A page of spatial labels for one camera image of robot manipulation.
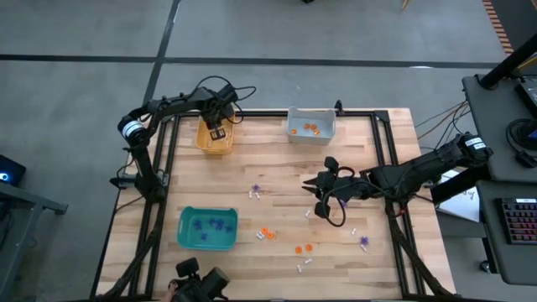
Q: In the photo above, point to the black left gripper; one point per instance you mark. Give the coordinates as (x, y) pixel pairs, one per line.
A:
(218, 105)

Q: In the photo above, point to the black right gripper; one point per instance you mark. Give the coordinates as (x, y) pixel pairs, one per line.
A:
(344, 186)

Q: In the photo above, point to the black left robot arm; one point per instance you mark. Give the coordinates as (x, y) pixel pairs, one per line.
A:
(142, 159)

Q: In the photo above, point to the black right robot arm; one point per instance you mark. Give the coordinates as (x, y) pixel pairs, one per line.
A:
(419, 168)

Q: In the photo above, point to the orange plastic basket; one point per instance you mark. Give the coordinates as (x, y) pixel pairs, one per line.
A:
(201, 142)

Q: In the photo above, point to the white plastic basket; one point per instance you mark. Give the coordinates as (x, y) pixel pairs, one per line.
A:
(302, 140)

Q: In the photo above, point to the teal plastic basket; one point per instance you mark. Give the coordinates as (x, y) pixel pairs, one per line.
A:
(186, 243)

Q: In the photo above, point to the black desk foot beam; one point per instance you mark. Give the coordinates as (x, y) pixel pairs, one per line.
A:
(457, 186)

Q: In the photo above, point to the white paper sheet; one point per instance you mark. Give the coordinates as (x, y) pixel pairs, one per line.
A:
(461, 207)

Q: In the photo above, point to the black unidentified device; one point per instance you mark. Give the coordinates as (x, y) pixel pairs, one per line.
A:
(201, 285)

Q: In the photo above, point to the person's hand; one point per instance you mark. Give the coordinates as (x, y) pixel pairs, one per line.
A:
(168, 293)

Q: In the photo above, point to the black caster wheel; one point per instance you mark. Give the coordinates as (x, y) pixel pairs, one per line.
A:
(485, 266)

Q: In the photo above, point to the dark grey keyboard desk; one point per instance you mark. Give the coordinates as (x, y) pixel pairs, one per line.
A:
(495, 251)

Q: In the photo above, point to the dark grey desk with pole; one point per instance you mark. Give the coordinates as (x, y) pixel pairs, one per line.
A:
(491, 109)

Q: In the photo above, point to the tan wooden leg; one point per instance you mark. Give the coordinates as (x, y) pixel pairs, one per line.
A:
(406, 4)

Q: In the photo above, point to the black backlit keyboard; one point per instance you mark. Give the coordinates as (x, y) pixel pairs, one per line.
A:
(520, 220)

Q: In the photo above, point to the grey metal bench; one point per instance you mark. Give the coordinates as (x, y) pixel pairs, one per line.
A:
(25, 218)

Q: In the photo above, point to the black box with blue light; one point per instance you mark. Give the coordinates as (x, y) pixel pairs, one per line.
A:
(7, 170)

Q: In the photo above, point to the black stand pole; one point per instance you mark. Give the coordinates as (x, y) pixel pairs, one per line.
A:
(507, 63)

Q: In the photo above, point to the black mat orange striped edge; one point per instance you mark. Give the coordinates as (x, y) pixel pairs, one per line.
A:
(497, 25)

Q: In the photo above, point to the black aluminium table frame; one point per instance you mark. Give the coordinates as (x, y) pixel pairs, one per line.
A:
(272, 113)

